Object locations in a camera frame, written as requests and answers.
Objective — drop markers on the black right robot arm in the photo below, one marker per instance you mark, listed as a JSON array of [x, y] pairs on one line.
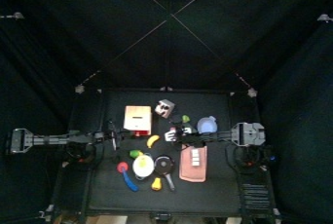
[[242, 133]]

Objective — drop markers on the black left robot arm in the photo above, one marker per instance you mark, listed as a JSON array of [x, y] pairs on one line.
[[52, 139]]

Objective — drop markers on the green toy pear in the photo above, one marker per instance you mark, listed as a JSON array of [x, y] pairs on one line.
[[186, 118]]

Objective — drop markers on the light blue toy bowl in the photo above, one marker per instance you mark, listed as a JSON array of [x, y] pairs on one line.
[[206, 125]]

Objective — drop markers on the white segmented toy food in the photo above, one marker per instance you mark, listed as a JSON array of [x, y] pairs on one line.
[[195, 158]]

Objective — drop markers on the yellow toy banana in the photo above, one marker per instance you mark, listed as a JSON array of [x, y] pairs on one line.
[[151, 141]]

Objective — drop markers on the green yellow toy vegetable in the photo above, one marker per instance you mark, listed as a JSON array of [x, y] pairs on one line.
[[135, 153]]

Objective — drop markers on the black toy frying pan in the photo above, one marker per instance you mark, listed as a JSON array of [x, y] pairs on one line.
[[165, 166]]

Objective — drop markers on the white toy knife block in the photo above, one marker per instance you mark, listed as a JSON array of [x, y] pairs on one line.
[[167, 105]]

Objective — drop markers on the red and blue toy spoon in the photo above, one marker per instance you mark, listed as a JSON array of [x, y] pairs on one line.
[[128, 179]]

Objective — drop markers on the yellow toy pear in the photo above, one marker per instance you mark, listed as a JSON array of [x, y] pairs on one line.
[[155, 184]]

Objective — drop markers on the black ribbed strip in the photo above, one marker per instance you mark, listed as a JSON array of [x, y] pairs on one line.
[[255, 197]]

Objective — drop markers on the black table edge clamp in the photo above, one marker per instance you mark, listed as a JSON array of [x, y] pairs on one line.
[[162, 216]]

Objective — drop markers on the silver frame corner bracket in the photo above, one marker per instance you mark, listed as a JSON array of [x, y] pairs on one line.
[[251, 92], [162, 88], [169, 88], [324, 17], [16, 15], [79, 89]]

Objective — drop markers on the black rear frame rail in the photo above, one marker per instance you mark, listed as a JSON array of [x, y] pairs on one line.
[[199, 91]]

